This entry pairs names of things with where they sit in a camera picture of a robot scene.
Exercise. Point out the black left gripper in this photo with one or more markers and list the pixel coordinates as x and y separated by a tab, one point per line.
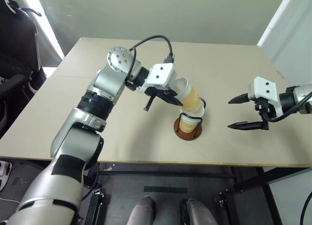
156	91

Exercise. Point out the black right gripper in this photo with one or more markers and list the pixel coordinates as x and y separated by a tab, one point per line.
263	108

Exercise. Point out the tan white paper cup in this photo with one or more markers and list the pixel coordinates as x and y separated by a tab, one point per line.
191	98
187	126
197	112

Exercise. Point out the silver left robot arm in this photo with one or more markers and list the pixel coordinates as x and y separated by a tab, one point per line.
73	137

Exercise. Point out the white board panel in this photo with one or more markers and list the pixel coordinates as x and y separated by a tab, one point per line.
290	27

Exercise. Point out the grey rounded shape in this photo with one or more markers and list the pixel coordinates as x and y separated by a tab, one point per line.
142	212
198	212

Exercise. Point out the black office chair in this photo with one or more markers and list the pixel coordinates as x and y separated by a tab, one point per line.
14	51

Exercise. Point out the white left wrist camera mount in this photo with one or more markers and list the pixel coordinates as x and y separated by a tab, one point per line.
161	73

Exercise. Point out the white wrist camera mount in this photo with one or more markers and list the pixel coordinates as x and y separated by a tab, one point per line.
264	88
161	73

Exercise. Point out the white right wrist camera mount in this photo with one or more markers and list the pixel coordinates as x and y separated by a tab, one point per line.
264	88

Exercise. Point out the black metal table frame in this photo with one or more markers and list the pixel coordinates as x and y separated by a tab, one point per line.
165	173

